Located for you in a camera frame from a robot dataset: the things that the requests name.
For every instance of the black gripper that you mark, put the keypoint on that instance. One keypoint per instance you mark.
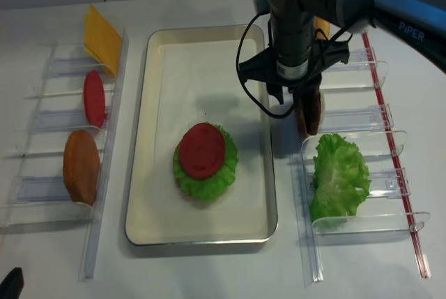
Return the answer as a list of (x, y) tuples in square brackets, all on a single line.
[(294, 58)]

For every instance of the brown meat patty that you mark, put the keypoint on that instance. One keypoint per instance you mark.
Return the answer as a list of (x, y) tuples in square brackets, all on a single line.
[(312, 108), (301, 123)]

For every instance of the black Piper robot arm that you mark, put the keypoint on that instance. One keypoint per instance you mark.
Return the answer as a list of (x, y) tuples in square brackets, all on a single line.
[(419, 23)]

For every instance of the green lettuce in rack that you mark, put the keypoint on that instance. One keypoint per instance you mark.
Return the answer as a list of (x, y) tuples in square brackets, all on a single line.
[(341, 178)]

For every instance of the red tomato slice on burger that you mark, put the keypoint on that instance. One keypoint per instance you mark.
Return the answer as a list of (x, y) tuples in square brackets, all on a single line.
[(202, 150)]

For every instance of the green lettuce leaf on burger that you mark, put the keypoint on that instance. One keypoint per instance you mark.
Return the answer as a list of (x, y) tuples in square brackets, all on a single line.
[(208, 189)]

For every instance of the yellow cheese slices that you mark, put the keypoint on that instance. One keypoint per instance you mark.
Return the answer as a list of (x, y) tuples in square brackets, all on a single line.
[(101, 41)]

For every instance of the red tomato slice in rack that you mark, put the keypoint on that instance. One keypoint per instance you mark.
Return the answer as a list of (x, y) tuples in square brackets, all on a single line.
[(94, 99)]

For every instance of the right golden bun half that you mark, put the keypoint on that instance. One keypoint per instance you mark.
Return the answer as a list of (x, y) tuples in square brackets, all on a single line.
[(322, 29)]

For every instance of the white paper tray liner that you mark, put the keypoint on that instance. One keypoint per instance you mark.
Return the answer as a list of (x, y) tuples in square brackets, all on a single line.
[(199, 84)]

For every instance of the clear acrylic right rack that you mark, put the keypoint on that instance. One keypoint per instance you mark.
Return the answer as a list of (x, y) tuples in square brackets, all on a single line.
[(354, 107)]

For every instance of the clear acrylic rack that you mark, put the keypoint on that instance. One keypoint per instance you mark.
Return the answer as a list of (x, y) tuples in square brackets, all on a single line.
[(354, 107), (37, 195)]

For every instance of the cream metal tray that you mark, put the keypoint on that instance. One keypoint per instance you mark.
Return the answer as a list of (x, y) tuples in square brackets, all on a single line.
[(147, 222)]

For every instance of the brown bun in left rack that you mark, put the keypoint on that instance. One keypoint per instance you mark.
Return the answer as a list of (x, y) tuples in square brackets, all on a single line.
[(81, 166)]

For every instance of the clear acrylic left rack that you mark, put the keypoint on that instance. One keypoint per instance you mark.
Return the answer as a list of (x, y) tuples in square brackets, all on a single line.
[(37, 195)]

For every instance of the black object at corner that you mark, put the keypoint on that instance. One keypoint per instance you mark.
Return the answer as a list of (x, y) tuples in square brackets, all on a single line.
[(12, 285)]

